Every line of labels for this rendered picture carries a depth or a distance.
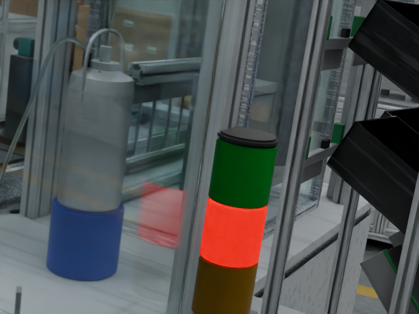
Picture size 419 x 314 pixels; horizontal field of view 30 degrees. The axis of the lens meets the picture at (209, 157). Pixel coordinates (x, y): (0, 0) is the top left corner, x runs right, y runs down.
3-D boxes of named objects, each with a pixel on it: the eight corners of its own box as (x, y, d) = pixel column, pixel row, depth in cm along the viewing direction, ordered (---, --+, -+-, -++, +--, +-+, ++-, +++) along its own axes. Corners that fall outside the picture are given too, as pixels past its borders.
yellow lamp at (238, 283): (259, 311, 67) (267, 258, 66) (234, 331, 63) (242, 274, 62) (207, 293, 69) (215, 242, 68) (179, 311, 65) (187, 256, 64)
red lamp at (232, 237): (267, 256, 66) (277, 202, 65) (243, 273, 62) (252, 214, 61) (216, 240, 68) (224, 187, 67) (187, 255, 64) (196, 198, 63)
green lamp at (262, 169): (277, 200, 65) (287, 144, 64) (252, 213, 60) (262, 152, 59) (224, 185, 67) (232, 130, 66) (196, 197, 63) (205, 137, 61)
